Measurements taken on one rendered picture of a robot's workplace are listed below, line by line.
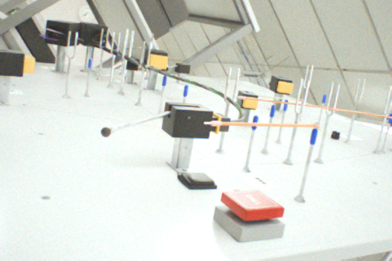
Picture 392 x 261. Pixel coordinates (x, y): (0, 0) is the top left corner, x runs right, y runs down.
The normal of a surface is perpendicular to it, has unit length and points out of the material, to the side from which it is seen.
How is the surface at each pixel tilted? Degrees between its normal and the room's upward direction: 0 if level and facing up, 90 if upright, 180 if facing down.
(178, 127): 92
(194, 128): 92
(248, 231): 90
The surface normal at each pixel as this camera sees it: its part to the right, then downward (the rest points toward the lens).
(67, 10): 0.39, 0.12
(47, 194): 0.16, -0.97
